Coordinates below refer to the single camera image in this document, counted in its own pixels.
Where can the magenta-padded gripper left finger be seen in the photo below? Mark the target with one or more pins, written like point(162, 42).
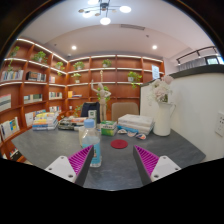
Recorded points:
point(63, 168)

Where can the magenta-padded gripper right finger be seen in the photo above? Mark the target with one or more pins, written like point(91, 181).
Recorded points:
point(161, 168)

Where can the clear blue-capped water bottle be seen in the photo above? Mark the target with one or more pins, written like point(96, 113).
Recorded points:
point(91, 141)

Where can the cream ceramic cup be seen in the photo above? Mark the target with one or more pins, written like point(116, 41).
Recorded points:
point(81, 135)

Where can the stack of dark books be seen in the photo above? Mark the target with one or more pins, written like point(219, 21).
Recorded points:
point(70, 123)

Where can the white jug vase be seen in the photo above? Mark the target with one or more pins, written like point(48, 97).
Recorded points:
point(162, 121)

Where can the flat round red coaster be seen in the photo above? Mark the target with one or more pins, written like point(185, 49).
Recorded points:
point(119, 144)

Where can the stack of colourful books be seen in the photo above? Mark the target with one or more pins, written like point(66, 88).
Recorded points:
point(45, 121)

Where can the green and white carton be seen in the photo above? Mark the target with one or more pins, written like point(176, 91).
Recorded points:
point(92, 116)

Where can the green and white box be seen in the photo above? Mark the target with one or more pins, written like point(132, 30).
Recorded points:
point(108, 128)

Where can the dark blue chair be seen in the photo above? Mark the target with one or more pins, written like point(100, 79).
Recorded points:
point(89, 108)

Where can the beige chair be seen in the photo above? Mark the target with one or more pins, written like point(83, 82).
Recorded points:
point(125, 110)

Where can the wooden artist mannequin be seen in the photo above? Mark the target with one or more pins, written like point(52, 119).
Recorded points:
point(102, 100)

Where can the wooden shelf unit with books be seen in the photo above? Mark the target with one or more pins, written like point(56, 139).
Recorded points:
point(120, 78)

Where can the dark-framed screen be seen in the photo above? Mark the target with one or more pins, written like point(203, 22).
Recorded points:
point(212, 60)

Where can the round recessed ceiling light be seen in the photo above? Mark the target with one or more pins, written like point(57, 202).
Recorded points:
point(154, 47)
point(73, 47)

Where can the ceiling air vent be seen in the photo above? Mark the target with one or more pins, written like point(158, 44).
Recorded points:
point(132, 27)

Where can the ceiling lamp with round lights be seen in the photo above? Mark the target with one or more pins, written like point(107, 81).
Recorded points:
point(105, 20)

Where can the white wall socket panel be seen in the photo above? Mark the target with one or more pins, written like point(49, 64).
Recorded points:
point(220, 124)

